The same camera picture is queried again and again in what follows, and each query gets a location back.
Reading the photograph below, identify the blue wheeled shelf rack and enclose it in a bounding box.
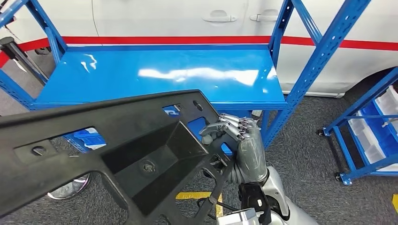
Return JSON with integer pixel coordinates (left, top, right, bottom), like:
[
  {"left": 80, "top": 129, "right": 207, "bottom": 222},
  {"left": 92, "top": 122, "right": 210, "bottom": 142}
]
[{"left": 317, "top": 67, "right": 398, "bottom": 186}]

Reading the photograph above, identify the red barrier belt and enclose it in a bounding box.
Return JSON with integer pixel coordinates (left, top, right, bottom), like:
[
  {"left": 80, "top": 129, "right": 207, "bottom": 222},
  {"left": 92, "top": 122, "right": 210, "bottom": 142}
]
[{"left": 0, "top": 36, "right": 398, "bottom": 69}]

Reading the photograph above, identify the black plastic licence plate bracket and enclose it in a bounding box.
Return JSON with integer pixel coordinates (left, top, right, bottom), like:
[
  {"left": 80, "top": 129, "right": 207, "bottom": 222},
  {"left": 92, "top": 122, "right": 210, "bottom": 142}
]
[{"left": 0, "top": 89, "right": 242, "bottom": 225}]

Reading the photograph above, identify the white plastic bin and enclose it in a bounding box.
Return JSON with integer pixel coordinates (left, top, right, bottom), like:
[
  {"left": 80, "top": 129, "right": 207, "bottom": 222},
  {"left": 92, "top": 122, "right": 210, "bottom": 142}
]
[
  {"left": 375, "top": 85, "right": 398, "bottom": 115},
  {"left": 348, "top": 115, "right": 386, "bottom": 165}
]

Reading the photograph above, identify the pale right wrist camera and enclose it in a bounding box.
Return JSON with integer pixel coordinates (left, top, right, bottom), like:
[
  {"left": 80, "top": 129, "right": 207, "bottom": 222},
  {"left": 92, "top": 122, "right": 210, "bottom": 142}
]
[{"left": 216, "top": 208, "right": 260, "bottom": 225}]

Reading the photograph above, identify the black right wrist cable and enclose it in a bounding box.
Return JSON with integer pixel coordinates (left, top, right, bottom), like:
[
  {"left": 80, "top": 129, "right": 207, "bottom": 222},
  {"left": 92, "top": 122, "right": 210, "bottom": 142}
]
[{"left": 196, "top": 197, "right": 237, "bottom": 221}]

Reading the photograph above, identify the blue metal shelf rack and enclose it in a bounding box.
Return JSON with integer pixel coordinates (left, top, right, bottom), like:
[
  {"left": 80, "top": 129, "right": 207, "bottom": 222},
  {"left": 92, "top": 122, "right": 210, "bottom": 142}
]
[{"left": 0, "top": 0, "right": 372, "bottom": 154}]

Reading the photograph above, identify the chrome stanchion post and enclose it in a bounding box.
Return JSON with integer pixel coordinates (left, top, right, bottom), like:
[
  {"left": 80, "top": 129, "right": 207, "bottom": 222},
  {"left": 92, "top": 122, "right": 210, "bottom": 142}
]
[
  {"left": 0, "top": 37, "right": 49, "bottom": 84},
  {"left": 46, "top": 173, "right": 92, "bottom": 200}
]

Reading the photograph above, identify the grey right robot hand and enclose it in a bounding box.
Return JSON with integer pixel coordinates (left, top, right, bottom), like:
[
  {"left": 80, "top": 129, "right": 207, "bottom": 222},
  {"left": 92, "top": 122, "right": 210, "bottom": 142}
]
[{"left": 199, "top": 113, "right": 268, "bottom": 178}]

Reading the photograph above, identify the white car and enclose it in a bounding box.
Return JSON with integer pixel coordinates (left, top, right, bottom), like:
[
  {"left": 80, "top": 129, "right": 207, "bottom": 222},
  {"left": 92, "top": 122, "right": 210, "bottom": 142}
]
[{"left": 0, "top": 0, "right": 398, "bottom": 98}]

